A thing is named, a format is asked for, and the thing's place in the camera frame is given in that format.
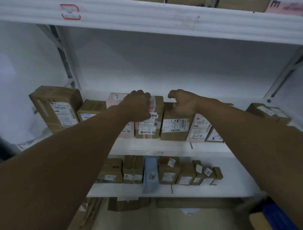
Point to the person's left hand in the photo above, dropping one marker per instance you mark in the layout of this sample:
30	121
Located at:
137	106

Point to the person's right hand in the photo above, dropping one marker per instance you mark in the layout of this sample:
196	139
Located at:
187	102

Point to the red-taped parcel marked 1-2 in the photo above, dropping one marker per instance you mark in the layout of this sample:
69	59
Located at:
158	106

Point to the pink box wrinkled label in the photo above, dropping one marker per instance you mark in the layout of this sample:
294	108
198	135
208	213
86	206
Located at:
197	128

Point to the brown parcel 1012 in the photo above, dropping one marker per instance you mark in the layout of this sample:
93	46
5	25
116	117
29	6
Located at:
170	135

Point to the brown box labelled 2490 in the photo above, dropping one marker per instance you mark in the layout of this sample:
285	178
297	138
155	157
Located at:
214	137

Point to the brown parcel white label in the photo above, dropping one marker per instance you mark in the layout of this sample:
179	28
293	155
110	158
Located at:
132	165

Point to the light blue box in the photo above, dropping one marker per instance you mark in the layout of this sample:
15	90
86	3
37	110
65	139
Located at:
150	170

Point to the green printed cardboard box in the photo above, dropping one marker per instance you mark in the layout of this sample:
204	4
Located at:
111	170

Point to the brown parcel marked 1-3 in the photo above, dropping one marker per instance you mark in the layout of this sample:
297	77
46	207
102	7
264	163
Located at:
187	173

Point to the long brown box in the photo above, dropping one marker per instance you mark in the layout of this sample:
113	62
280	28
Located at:
197	173

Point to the bottom-shelf brown parcels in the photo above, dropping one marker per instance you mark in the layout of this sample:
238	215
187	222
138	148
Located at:
165	173

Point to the brown box labelled 4004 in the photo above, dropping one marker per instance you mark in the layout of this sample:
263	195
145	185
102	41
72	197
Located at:
208	175

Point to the tape-wrapped brown parcel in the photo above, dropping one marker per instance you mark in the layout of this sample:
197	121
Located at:
217	173

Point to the white metal shelf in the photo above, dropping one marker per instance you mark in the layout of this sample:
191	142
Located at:
153	23

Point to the pink black lettered box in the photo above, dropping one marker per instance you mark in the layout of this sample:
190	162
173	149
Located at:
284	7

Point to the blue plastic crate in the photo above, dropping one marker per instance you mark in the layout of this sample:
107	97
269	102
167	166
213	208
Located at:
277	218

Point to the person's left forearm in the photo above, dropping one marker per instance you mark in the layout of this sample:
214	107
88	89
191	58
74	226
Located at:
54	177

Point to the person's right forearm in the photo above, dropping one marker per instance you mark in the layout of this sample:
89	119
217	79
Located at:
260	154

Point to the torn brown cardboard sheet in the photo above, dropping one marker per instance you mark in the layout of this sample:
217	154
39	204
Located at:
125	203

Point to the white paper shelf label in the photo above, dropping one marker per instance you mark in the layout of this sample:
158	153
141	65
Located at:
21	106

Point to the folded cardboard pad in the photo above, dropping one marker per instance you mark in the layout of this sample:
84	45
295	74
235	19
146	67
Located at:
87	213

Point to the small white paper scrap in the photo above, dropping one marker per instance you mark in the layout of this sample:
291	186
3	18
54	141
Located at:
187	211

